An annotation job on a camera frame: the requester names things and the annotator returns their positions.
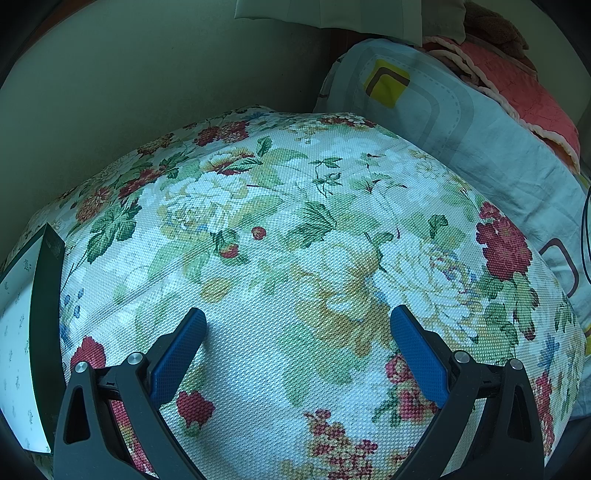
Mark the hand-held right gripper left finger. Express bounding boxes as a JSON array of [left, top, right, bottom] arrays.
[[54, 308, 208, 480]]

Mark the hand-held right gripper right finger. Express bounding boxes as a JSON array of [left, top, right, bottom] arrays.
[[390, 305, 546, 480]]

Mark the green cardboard tray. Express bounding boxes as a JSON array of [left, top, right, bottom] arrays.
[[0, 224, 66, 453]]

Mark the pale patterned pillow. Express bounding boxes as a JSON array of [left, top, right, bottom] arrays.
[[314, 38, 591, 418]]

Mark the pink quilted blanket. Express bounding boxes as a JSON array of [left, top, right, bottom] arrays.
[[422, 36, 581, 174]]

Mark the brown fuzzy cloth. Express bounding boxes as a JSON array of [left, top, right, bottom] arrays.
[[464, 0, 531, 59]]

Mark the black cable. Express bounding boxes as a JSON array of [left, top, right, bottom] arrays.
[[579, 185, 591, 265]]

